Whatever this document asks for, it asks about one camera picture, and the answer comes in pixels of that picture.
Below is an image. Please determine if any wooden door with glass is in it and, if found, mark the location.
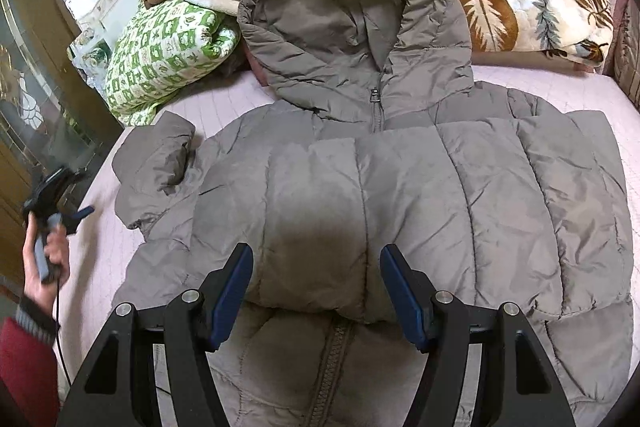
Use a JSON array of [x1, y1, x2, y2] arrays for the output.
[[0, 0, 123, 288]]

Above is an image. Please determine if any person's left hand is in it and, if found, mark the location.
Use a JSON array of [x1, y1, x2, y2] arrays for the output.
[[22, 213, 71, 308]]

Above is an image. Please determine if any grey hooded puffer jacket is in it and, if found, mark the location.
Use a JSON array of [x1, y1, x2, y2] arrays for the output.
[[111, 0, 636, 427]]

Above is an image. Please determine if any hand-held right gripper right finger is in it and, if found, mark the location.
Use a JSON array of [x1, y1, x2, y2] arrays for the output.
[[379, 244, 591, 427]]

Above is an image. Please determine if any striped sofa cushion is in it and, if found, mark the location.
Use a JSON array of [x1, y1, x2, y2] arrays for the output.
[[602, 0, 640, 108]]

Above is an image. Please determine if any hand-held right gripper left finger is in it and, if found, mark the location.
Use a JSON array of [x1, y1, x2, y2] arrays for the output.
[[59, 243, 254, 427]]

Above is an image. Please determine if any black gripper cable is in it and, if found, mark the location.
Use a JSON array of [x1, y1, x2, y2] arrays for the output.
[[51, 281, 73, 390]]

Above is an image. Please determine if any pink quilted sofa bed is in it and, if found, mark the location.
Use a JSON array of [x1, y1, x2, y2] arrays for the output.
[[60, 62, 640, 427]]

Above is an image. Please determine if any green patterned pillow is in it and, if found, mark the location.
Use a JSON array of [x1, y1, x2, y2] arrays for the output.
[[104, 0, 242, 126]]

